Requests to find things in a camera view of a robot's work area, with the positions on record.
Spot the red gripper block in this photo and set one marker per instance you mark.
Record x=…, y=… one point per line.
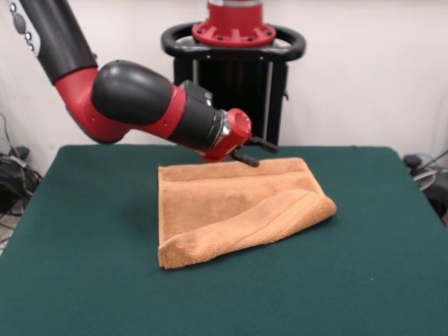
x=238, y=133

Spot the tan terry towel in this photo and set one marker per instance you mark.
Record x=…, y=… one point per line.
x=217, y=203

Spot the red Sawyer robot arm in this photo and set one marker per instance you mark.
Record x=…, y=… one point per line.
x=133, y=94

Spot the dark green table cloth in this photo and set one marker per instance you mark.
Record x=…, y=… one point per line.
x=140, y=297

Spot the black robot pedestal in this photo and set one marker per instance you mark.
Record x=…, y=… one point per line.
x=245, y=87

